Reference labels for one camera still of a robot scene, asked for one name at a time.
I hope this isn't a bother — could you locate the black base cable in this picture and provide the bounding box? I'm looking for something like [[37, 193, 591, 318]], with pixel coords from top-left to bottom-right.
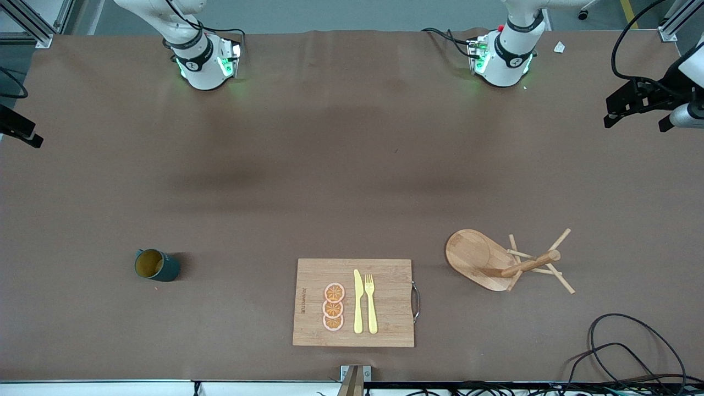
[[164, 0, 246, 43], [421, 27, 475, 59]]

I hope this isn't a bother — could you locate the black looped floor cable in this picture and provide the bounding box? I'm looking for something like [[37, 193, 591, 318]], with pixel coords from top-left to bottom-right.
[[587, 313, 688, 396]]

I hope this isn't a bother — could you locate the dark green mug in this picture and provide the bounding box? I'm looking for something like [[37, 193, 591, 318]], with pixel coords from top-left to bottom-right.
[[134, 249, 182, 283]]

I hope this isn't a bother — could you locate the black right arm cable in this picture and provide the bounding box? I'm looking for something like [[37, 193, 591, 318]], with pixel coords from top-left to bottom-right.
[[0, 66, 29, 100]]

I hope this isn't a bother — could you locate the metal table edge bracket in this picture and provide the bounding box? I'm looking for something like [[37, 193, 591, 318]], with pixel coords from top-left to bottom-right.
[[337, 365, 372, 396]]

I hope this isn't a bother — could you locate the yellow plastic knife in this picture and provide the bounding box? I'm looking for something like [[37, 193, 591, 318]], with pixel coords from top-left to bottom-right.
[[354, 269, 364, 334]]

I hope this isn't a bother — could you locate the yellow plastic fork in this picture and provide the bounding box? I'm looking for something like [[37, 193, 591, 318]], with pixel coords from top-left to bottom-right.
[[365, 274, 379, 335]]

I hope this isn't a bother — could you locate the bamboo cutting board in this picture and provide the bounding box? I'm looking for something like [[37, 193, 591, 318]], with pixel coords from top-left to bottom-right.
[[292, 258, 421, 348]]

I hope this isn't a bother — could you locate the wooden mug rack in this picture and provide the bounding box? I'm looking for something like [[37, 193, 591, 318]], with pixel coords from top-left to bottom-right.
[[445, 228, 576, 295]]

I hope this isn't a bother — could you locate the aluminium frame post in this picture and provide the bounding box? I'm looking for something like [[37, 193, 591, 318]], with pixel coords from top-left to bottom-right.
[[0, 0, 75, 49], [658, 0, 704, 43]]

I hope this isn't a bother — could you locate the thin black floor cable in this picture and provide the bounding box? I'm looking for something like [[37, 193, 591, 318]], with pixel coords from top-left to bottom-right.
[[564, 342, 669, 396]]

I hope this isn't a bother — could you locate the brown table cover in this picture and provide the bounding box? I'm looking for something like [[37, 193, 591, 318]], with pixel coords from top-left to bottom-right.
[[0, 29, 704, 383]]

